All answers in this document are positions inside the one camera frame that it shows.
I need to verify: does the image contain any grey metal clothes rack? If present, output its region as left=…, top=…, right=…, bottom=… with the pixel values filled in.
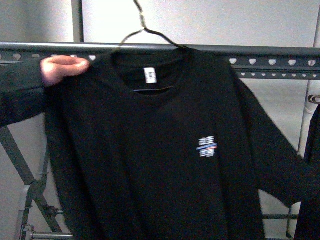
left=0, top=42, right=320, bottom=240

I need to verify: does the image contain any black garment at right edge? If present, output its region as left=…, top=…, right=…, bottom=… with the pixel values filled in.
left=294, top=106, right=320, bottom=240

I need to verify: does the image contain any black wire hanger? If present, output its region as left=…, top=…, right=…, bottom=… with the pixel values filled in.
left=112, top=0, right=188, bottom=85

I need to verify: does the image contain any person's left hand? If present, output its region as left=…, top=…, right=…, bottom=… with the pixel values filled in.
left=40, top=55, right=91, bottom=88

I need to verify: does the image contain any black t-shirt with logo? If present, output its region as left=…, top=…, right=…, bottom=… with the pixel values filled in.
left=45, top=49, right=310, bottom=240

